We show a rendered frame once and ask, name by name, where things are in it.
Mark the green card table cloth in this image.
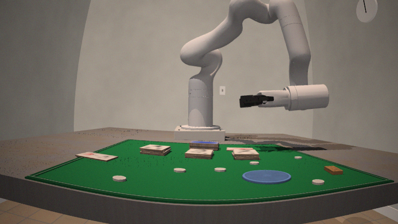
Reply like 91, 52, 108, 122
36, 140, 383, 200

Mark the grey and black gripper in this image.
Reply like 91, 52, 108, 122
239, 88, 290, 110

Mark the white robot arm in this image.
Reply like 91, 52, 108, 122
180, 0, 329, 130

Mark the blue round coaster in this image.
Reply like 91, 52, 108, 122
242, 170, 291, 184

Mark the brown rectangular block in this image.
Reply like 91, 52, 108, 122
324, 166, 343, 175

